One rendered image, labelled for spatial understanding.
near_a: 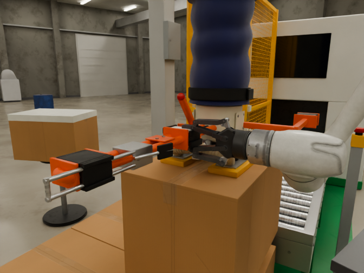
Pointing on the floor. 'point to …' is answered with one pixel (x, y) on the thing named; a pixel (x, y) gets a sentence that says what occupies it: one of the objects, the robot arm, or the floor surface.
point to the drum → (43, 101)
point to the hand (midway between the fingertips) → (181, 136)
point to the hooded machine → (10, 86)
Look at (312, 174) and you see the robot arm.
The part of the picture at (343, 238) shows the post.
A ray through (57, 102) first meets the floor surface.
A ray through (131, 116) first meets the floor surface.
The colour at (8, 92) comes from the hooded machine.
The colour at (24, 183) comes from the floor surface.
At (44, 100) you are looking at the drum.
